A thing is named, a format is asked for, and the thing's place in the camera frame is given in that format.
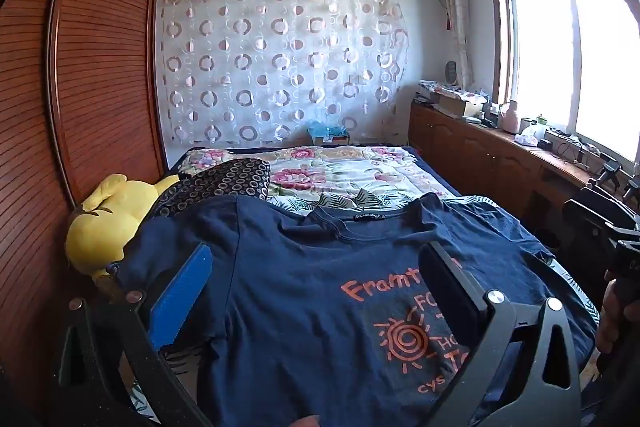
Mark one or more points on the pale window curtain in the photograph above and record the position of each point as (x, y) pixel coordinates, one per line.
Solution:
(457, 32)

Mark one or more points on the tissue packet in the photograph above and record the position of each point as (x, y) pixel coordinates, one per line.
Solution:
(527, 139)

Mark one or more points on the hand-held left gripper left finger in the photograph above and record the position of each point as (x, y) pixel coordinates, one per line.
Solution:
(181, 294)

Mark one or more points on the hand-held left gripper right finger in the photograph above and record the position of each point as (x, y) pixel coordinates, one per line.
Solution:
(450, 292)

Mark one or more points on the floral quilt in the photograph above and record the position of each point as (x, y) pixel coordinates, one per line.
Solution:
(435, 172)

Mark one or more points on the person's right hand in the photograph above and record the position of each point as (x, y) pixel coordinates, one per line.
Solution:
(609, 322)

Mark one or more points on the wooden framed window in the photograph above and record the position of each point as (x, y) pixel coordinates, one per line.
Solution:
(540, 57)

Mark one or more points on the wooden louvered wardrobe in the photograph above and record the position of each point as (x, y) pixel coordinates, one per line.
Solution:
(100, 57)

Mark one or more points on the open cardboard box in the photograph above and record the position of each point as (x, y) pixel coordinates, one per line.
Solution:
(462, 107)

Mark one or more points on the sheer circle-patterned curtain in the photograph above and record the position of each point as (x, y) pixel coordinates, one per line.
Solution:
(275, 57)

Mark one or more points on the pink bottle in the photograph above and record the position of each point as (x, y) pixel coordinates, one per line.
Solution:
(510, 119)

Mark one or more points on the navy printed t-shirt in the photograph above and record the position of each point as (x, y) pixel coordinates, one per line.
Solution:
(300, 307)

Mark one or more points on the leaf print bedsheet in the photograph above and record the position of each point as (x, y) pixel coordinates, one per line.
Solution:
(295, 203)

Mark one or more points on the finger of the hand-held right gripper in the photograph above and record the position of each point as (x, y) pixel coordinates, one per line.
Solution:
(590, 217)

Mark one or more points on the yellow plush toy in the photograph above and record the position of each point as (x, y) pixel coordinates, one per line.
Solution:
(100, 232)

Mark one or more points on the black clamp stands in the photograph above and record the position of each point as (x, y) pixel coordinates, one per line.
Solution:
(610, 174)

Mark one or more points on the long wooden cabinet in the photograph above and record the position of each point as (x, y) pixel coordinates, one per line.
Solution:
(475, 157)

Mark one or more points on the cardboard box by bed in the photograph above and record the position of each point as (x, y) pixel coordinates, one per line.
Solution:
(332, 140)

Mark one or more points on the small grey fan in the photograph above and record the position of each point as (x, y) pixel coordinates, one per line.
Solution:
(453, 73)

